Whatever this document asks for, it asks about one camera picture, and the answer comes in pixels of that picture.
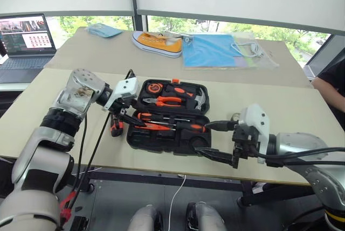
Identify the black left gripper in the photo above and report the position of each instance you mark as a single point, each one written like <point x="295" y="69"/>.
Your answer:
<point x="118" y="107"/>

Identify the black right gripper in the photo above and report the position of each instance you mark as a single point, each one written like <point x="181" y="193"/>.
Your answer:
<point x="245" y="142"/>

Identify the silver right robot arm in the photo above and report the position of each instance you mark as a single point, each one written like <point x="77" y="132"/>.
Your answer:
<point x="310" y="150"/>

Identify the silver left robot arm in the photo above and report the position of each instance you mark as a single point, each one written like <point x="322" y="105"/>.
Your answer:
<point x="40" y="158"/>

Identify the stubby orange black tool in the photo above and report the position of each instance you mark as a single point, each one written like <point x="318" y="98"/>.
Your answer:
<point x="116" y="127"/>

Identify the black plastic tool case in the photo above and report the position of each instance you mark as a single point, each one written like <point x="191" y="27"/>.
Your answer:
<point x="161" y="142"/>

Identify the orange utility knife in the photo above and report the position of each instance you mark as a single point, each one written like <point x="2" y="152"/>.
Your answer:
<point x="156" y="127"/>

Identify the small silver round object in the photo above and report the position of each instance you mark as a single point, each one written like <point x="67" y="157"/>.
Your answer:
<point x="235" y="116"/>

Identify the orange black tape measure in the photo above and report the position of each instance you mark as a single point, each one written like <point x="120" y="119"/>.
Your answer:
<point x="154" y="88"/>

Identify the yellow canvas sneaker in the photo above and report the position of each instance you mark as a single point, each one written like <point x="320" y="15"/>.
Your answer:
<point x="157" y="43"/>

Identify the silver rounded robot leg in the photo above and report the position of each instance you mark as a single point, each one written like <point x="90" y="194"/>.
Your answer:
<point x="145" y="218"/>
<point x="206" y="217"/>

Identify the clear plastic bag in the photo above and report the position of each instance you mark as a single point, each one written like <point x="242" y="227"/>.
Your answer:
<point x="258" y="61"/>

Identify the small blue packet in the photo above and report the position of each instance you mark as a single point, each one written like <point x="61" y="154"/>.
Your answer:
<point x="103" y="30"/>

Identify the small clear tape roll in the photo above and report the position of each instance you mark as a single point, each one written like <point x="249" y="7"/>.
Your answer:
<point x="187" y="42"/>

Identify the small black floor box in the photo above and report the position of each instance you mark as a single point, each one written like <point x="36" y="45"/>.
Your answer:
<point x="80" y="223"/>

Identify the person in black shirt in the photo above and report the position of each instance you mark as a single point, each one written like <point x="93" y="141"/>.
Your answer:
<point x="332" y="91"/>

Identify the open laptop computer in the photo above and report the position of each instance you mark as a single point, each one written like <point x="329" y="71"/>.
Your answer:
<point x="25" y="45"/>

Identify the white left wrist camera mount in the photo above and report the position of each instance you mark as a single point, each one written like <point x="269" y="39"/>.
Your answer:
<point x="126" y="87"/>

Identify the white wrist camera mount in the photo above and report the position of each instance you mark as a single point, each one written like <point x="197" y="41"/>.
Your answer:
<point x="256" y="120"/>
<point x="126" y="87"/>

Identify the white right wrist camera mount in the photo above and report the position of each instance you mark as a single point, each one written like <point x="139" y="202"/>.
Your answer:
<point x="256" y="120"/>

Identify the black table frame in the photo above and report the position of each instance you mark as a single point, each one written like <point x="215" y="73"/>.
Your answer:
<point x="188" y="181"/>

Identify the dark window frame post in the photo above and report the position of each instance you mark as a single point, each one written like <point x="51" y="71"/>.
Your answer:
<point x="138" y="7"/>

